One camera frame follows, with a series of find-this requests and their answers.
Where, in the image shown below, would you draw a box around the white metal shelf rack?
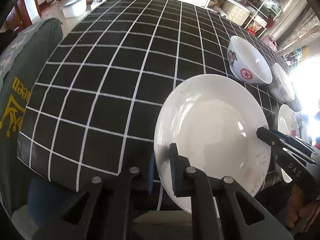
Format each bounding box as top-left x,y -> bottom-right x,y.
242,0 -> 282,38

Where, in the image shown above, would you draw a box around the black white grid tablecloth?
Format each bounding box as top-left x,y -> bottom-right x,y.
17,0 -> 291,212

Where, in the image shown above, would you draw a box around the white plate bear cartoon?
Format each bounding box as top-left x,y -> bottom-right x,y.
274,103 -> 301,183

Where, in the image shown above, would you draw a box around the right hand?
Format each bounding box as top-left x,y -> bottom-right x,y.
285,185 -> 319,232

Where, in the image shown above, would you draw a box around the grey cushion yellow crown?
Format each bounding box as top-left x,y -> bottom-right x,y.
1,18 -> 63,216

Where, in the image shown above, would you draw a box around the white bowl pink flowers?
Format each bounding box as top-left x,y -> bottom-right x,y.
267,63 -> 295,103

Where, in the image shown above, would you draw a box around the white dustpan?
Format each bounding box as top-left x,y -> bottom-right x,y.
90,0 -> 107,10

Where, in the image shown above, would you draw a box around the floral patterned bowl gold rim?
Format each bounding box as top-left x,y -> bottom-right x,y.
286,98 -> 302,112

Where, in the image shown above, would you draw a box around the white bowl red emblem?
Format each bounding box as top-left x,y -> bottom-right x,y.
227,36 -> 272,85

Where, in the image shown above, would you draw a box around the white plastic storage bin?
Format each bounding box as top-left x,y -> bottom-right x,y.
61,0 -> 87,18

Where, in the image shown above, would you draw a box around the pink gift bag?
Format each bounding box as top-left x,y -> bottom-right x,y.
262,37 -> 278,53

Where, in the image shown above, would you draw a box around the white tufted storage box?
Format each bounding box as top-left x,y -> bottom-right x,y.
222,1 -> 251,26

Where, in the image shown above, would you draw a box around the plain white plate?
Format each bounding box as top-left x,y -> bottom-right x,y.
153,74 -> 271,212

